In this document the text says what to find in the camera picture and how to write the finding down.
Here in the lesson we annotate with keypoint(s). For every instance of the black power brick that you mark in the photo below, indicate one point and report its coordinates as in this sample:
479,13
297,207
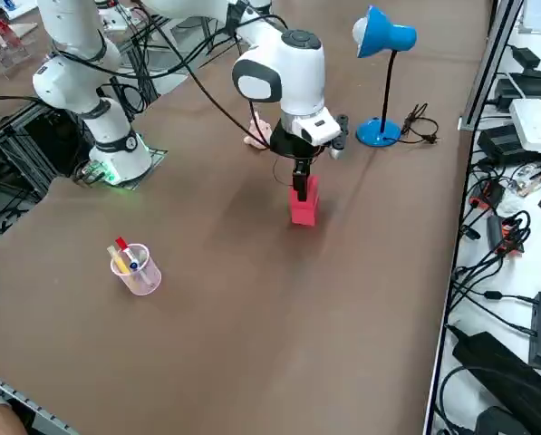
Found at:
501,142

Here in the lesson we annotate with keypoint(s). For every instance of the person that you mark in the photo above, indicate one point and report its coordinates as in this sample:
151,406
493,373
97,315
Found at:
0,419

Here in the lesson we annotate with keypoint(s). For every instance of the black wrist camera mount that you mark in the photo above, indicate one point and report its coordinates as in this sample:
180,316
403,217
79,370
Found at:
342,131

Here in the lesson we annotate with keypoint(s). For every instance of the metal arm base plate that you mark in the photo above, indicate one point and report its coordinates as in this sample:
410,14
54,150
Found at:
154,158

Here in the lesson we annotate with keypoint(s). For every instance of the orange black connector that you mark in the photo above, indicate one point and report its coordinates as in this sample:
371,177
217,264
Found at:
485,199

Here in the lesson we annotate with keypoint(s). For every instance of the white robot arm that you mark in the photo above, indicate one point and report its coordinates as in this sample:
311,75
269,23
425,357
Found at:
297,72

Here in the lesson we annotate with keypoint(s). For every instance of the blue capped marker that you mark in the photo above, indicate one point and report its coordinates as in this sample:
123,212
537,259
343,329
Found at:
134,263

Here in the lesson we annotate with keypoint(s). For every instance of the red capped marker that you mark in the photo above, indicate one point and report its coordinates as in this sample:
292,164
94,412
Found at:
121,244

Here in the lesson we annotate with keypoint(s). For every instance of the clear acrylic rack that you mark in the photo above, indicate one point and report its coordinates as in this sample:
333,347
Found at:
2,45

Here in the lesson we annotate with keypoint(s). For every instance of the pink plush toy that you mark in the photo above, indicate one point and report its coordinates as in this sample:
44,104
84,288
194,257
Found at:
257,131

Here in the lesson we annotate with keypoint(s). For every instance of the blue desk lamp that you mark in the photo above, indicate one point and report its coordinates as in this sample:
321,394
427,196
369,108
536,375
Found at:
379,133

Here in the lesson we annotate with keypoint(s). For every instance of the clear plastic cup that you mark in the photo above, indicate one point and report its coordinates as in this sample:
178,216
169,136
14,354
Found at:
143,281

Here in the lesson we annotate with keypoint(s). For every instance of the white power adapter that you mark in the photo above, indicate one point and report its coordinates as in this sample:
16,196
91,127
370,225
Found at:
535,122

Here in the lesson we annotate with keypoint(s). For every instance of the black power strip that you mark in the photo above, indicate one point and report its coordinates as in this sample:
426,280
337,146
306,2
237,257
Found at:
528,88

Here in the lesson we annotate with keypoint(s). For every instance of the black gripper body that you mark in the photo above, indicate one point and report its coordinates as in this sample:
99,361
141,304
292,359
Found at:
288,145

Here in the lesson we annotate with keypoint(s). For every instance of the aluminium frame post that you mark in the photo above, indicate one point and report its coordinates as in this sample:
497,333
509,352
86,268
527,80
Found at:
489,68

